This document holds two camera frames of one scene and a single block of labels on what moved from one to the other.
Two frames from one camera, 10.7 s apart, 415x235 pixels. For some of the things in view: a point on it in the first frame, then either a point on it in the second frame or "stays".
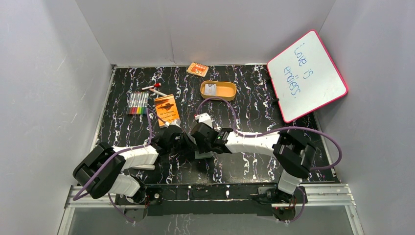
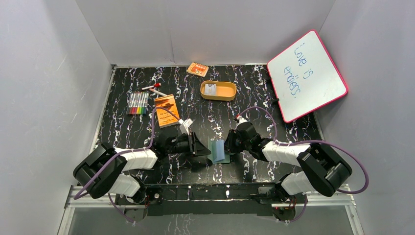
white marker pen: x=157 y=92 stays
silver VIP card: x=210 y=89 stays
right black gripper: x=201 y=148 -> x=229 y=147
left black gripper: x=181 y=139 stays
